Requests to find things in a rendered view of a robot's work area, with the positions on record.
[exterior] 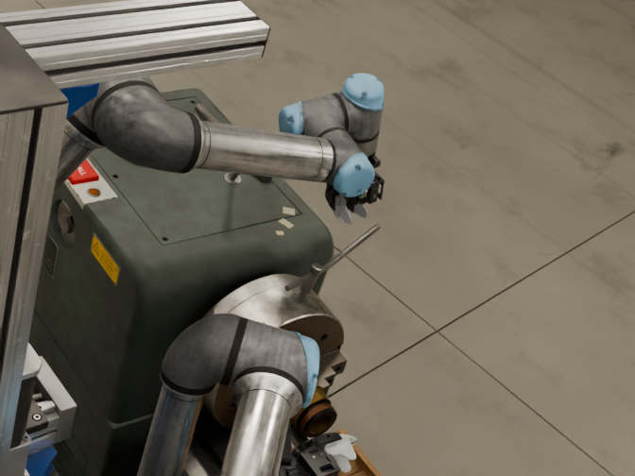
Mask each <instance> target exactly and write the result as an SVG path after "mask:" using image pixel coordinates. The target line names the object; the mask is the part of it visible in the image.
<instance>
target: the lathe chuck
mask: <svg viewBox="0 0 635 476"><path fill-rule="evenodd" d="M284 287H285V285H284V286H279V287H275V288H271V289H268V290H266V291H264V292H262V293H260V294H258V295H256V296H254V297H251V298H249V299H247V300H246V301H244V302H243V303H241V304H240V305H238V306H237V307H235V308H234V309H233V310H232V311H230V312H229V314H232V315H239V316H241V317H244V318H247V319H250V320H254V321H257V322H260V323H264V324H267V325H270V326H273V327H276V328H280V329H283V330H287V331H290V332H298V333H299V334H301V335H304V336H307V337H310V338H312V339H314V340H315V341H316V342H317V345H318V348H319V353H321V352H322V351H325V350H328V349H332V348H334V347H337V346H340V345H342V344H343V343H344V329H343V326H342V324H341V323H340V321H339V320H338V319H337V318H336V317H335V315H334V314H333V313H332V312H331V311H330V310H329V308H328V307H327V306H326V305H325V304H324V303H323V301H322V300H321V299H320V298H319V297H318V296H317V294H316V293H315V292H314V291H313V290H311V292H310V294H307V295H306V297H305V300H306V301H307V305H299V304H297V303H296V302H294V301H293V299H292V296H294V295H299V293H300V285H299V286H298V287H296V288H294V289H292V290H290V291H288V292H287V291H285V289H284ZM205 399H206V402H205V401H204V404H205V405H206V407H207V408H208V409H209V411H210V412H211V413H212V415H213V416H214V418H215V419H216V421H217V422H218V423H219V424H221V425H222V426H224V427H227V428H230V429H231V428H232V424H233V421H234V417H235V413H236V409H237V406H236V405H235V403H234V402H233V400H232V388H231V387H228V386H225V385H222V384H220V383H216V384H215V388H214V390H213V391H212V392H211V393H210V394H208V395H206V397H205Z"/></svg>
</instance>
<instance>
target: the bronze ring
mask: <svg viewBox="0 0 635 476"><path fill-rule="evenodd" d="M336 417H337V413H336V411H335V409H334V407H333V406H332V405H331V401H330V400H329V399H328V398H327V396H326V395H325V394H324V389H323V388H322V386H321V385H319V384H317V385H316V389H315V393H314V396H313V398H312V400H311V402H310V404H309V405H308V406H307V407H306V408H301V409H300V411H299V412H298V413H297V414H296V415H295V416H293V417H292V418H290V420H291V421H292V423H293V424H294V425H295V426H296V428H297V429H299V430H301V431H302V432H303V433H304V434H305V435H306V436H307V437H309V438H313V437H317V436H319V435H321V434H324V433H325V432H326V431H328V430H329V429H330V428H331V427H332V425H333V424H334V423H335V420H336Z"/></svg>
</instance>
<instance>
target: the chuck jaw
mask: <svg viewBox="0 0 635 476"><path fill-rule="evenodd" d="M340 348H341V345H340V346H337V347H334V348H330V349H328V350H325V351H322V352H321V353H320V354H319V370H318V375H317V384H319V385H321V386H322V388H323V389H324V394H325V395H326V396H327V393H328V390H329V387H330V386H332V385H333V382H334V379H335V375H338V374H340V373H343V372H344V369H345V366H346V363H347V361H348V360H347V359H346V357H345V356H344V355H343V354H342V353H341V352H340Z"/></svg>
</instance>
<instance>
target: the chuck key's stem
mask: <svg viewBox="0 0 635 476"><path fill-rule="evenodd" d="M321 271H322V266H321V265H320V264H319V263H313V264H312V266H311V268H310V269H309V271H308V273H307V274H309V273H312V274H313V275H314V277H313V278H312V279H310V280H309V281H307V282H305V283H303V284H302V285H301V286H300V293H299V295H298V297H297V298H296V301H298V302H299V303H302V302H303V300H304V299H305V297H306V295H307V294H310V292H311V290H312V288H313V286H314V285H315V283H316V281H317V279H318V276H319V275H320V273H321Z"/></svg>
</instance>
